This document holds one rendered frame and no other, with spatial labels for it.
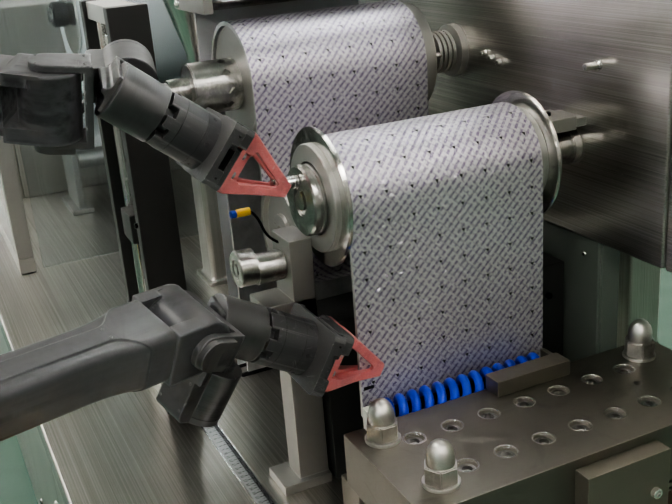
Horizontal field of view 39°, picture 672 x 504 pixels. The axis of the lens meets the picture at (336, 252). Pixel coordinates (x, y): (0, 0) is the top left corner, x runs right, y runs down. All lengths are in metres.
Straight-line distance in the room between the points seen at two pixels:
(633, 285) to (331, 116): 0.50
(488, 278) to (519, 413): 0.15
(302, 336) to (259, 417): 0.37
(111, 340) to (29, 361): 0.07
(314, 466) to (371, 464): 0.21
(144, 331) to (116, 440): 0.49
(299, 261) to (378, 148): 0.15
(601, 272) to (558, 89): 0.22
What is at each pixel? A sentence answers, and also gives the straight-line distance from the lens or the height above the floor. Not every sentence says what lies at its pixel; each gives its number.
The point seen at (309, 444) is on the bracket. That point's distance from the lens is 1.12.
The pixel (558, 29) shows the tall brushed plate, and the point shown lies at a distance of 1.15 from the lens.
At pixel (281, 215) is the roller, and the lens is 1.11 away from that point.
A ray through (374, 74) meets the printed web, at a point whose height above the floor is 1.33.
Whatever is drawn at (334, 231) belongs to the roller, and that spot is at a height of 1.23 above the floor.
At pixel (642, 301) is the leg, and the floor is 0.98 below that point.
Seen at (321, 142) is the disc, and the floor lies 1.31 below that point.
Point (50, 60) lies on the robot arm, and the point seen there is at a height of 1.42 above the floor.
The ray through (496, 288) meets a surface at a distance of 1.06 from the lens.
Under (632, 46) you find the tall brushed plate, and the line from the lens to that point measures 1.06.
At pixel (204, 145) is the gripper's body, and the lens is 0.91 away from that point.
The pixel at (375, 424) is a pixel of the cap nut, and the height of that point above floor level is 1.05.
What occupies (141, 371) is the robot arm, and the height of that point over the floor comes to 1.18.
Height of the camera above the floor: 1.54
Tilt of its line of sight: 20 degrees down
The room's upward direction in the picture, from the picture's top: 4 degrees counter-clockwise
